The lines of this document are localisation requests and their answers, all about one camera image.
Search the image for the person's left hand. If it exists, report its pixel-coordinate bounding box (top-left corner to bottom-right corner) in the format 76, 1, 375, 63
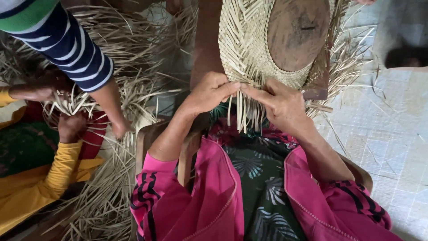
187, 72, 241, 117

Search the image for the person's right hand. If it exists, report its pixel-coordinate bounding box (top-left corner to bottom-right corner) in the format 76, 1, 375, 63
240, 78, 313, 135

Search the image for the unfinished woven straw hat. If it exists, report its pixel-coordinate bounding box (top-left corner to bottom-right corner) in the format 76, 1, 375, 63
218, 0, 377, 134

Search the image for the reddish brown wooden stool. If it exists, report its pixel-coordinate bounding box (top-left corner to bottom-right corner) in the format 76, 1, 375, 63
190, 0, 331, 101

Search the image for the oval wooden hat block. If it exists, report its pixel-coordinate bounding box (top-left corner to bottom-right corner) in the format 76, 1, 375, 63
267, 0, 331, 73

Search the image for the dark green floral dress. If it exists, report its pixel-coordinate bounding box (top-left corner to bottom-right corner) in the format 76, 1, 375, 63
207, 100, 309, 241

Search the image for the wooden chair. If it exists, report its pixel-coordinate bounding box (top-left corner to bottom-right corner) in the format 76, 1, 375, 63
130, 115, 374, 241

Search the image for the pile of loose straw strips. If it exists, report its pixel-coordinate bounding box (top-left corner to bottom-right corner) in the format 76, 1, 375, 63
0, 0, 199, 241

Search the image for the pink jacket with black stripes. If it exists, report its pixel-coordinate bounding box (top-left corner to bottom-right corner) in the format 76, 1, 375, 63
130, 135, 403, 241

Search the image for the small woven straw piece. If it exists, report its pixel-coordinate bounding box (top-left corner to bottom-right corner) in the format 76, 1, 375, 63
43, 91, 101, 125

